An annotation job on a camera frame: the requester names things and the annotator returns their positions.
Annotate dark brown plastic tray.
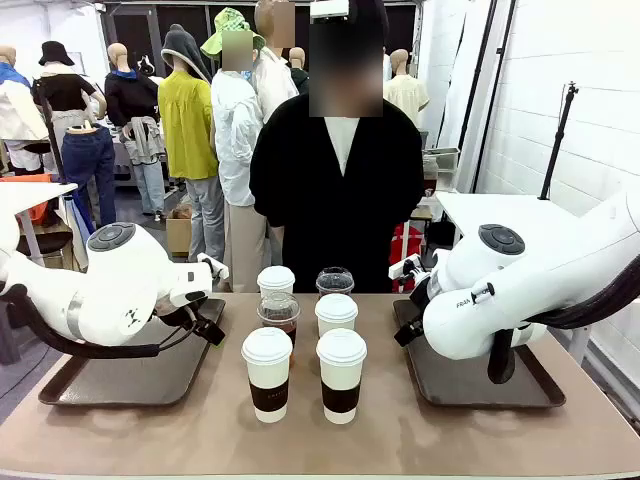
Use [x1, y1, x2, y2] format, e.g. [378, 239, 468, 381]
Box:
[38, 298, 227, 408]
[392, 298, 568, 409]

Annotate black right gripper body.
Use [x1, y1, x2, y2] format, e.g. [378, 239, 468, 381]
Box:
[408, 276, 439, 327]

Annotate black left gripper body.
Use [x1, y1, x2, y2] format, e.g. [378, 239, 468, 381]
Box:
[154, 293, 212, 331]

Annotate figure white shirt green hat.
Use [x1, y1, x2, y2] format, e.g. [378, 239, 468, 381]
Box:
[199, 6, 282, 294]

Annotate white table with orange cloth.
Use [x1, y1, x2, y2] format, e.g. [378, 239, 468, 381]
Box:
[0, 173, 80, 269]

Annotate mannequin yellow shirt grey hood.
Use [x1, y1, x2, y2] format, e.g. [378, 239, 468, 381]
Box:
[156, 23, 226, 262]

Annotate black tripod stand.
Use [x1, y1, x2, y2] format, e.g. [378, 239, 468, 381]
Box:
[538, 80, 581, 202]

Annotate black vertical pole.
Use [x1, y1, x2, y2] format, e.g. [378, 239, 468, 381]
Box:
[456, 0, 500, 194]

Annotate clear dome lid iced coffee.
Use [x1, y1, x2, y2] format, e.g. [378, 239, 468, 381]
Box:
[256, 291, 303, 352]
[315, 266, 356, 300]

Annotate person in black coat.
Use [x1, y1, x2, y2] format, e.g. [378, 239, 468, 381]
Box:
[248, 0, 426, 295]

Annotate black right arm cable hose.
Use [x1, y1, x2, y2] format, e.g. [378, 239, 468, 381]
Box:
[486, 253, 640, 386]

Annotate tall mannequin white shirt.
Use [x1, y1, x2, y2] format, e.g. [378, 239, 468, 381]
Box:
[251, 0, 302, 126]

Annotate mannequin blue white jacket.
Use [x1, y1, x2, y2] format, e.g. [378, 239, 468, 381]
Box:
[0, 44, 50, 175]

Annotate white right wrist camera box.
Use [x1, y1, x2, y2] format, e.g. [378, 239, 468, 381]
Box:
[388, 253, 423, 282]

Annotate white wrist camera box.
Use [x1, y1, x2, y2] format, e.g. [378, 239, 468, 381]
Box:
[388, 253, 423, 282]
[196, 252, 231, 282]

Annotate mannequin cream shirt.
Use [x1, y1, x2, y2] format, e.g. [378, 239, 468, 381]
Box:
[381, 48, 431, 132]

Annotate mannequin dark green top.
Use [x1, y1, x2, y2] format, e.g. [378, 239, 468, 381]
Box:
[288, 46, 312, 96]

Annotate mannequin black hat black top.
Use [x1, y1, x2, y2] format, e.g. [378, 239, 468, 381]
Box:
[31, 40, 109, 151]

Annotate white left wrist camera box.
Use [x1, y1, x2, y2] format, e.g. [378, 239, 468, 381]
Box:
[196, 252, 231, 282]

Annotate red bag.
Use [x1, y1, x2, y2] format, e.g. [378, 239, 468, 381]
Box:
[388, 222, 426, 294]

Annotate cardboard box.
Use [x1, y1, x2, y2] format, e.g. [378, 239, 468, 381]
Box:
[165, 206, 194, 259]

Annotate grey plastic shelf bins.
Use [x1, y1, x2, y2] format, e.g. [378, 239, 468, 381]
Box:
[421, 145, 461, 194]

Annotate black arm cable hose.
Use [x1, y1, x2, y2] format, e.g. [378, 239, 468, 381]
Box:
[0, 283, 162, 361]
[486, 253, 640, 386]

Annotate half mannequin blue jeans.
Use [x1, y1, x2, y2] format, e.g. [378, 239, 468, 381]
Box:
[60, 123, 118, 227]

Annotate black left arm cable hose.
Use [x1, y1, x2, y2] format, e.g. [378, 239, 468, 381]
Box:
[0, 283, 162, 361]

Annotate mannequin black hoodie grey trousers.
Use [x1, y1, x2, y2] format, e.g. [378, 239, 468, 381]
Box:
[103, 41, 167, 217]

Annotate white paper cup brown sleeve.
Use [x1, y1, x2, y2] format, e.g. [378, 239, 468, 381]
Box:
[240, 326, 294, 424]
[314, 292, 360, 338]
[256, 265, 297, 300]
[315, 327, 368, 426]

